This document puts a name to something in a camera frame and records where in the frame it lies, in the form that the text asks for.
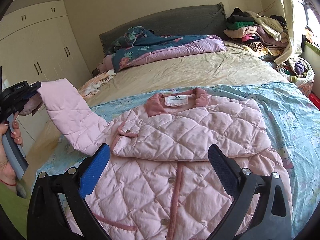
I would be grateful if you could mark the teal floral purple comforter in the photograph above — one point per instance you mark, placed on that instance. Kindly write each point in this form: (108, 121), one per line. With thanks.
(139, 46)

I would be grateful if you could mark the pink pillow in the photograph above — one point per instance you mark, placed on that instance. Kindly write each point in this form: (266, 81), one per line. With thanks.
(106, 65)

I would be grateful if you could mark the orange white small cloth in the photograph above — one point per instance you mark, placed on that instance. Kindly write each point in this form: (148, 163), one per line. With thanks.
(92, 86)

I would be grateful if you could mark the cream wardrobe with drawers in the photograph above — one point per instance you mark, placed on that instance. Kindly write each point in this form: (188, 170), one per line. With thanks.
(38, 44)

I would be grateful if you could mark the dark green headboard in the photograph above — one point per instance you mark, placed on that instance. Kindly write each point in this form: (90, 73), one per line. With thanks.
(194, 20)

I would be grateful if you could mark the bag of clothes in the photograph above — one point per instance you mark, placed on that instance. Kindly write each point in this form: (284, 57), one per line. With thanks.
(299, 72)

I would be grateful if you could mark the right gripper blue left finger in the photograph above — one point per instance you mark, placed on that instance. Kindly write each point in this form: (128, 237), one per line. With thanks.
(93, 169)

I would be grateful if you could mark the cream window curtain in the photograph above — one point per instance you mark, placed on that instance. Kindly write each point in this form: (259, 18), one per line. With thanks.
(296, 21)

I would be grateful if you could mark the red box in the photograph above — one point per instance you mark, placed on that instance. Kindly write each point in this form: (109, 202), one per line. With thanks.
(314, 99)

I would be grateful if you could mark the pink quilted jacket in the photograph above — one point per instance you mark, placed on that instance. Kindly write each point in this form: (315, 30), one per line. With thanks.
(167, 128)

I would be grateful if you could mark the pile of mixed clothes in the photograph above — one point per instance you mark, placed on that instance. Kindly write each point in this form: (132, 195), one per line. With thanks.
(257, 32)

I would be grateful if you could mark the green window sill cover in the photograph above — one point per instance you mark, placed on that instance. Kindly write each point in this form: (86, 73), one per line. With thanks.
(308, 46)

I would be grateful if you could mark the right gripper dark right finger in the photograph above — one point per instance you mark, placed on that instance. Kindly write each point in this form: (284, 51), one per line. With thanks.
(227, 170)

